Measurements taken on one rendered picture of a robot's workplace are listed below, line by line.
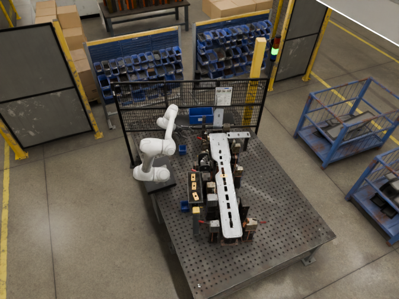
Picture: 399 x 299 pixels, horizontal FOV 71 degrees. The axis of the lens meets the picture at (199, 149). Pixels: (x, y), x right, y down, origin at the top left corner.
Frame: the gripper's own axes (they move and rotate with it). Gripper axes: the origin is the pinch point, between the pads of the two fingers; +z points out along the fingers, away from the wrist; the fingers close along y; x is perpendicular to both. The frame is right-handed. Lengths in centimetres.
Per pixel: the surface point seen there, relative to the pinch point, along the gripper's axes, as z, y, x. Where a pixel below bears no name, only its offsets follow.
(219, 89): 22, 40, 55
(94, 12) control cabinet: -144, -222, 602
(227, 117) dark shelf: 53, 14, 45
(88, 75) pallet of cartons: -112, -139, 212
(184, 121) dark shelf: 5.5, -16.8, 40.8
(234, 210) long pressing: 44, 5, -90
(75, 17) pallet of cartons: -171, -143, 380
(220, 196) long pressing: 35, -1, -73
